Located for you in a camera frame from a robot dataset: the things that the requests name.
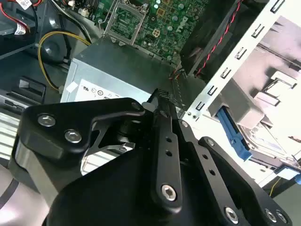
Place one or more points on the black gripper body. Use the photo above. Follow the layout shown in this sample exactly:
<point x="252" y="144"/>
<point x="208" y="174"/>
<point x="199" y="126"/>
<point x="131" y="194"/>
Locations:
<point x="113" y="195"/>

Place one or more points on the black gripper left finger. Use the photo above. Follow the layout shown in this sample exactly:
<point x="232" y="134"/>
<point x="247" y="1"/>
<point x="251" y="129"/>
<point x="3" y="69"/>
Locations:
<point x="58" y="131"/>

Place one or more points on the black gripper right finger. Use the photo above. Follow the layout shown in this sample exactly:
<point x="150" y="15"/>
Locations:
<point x="211" y="164"/>

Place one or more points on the hard disk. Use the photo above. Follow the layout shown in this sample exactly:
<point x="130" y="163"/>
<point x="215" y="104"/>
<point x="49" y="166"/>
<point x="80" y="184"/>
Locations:
<point x="235" y="139"/>

